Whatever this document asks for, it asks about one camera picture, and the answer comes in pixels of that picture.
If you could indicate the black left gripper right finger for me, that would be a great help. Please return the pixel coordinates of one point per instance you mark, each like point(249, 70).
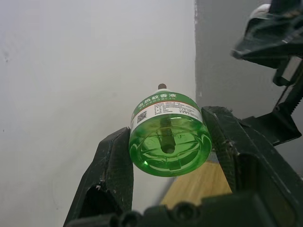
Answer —
point(251, 160)

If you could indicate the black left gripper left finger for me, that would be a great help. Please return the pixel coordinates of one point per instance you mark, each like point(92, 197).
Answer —
point(111, 160)

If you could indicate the green mosquito repellent liquid bottle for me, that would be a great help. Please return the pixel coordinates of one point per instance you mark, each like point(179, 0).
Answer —
point(168, 139)

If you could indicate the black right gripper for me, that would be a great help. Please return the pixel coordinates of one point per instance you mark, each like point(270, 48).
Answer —
point(290, 78)

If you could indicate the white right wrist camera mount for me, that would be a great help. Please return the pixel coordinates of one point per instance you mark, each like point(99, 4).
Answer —
point(260, 10)

